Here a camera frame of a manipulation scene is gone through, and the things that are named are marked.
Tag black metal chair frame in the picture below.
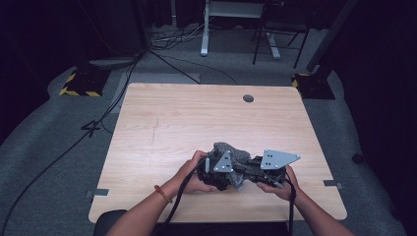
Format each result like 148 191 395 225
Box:
251 2 311 70

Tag grey fluffy cloth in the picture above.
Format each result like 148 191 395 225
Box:
212 141 254 192

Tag white desk frame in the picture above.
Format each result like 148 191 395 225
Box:
200 0 282 60

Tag person's dark trousers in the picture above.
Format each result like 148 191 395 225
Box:
92 209 290 236

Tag bundle of floor cables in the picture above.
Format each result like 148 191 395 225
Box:
149 23 207 51

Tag long black floor cable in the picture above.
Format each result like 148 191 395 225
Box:
0 52 146 236

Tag grey tape strip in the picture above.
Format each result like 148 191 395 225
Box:
323 179 345 191
85 188 110 199

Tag black yellow striped stand base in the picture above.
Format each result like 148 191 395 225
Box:
58 66 111 98
291 72 336 100

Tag black slanted stand post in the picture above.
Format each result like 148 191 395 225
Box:
306 0 359 74

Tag red string bracelet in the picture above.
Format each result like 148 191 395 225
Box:
153 184 174 205

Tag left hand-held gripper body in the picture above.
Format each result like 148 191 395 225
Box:
196 149 236 192

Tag person's left hand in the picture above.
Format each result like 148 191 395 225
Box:
169 149 217 195

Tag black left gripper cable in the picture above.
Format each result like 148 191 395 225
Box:
152 156 211 236

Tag person's right hand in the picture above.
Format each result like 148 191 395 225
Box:
256 165 301 202

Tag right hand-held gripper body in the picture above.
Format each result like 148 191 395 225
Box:
258 148 302 189

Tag thin black floor cable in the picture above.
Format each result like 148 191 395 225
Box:
149 48 239 87

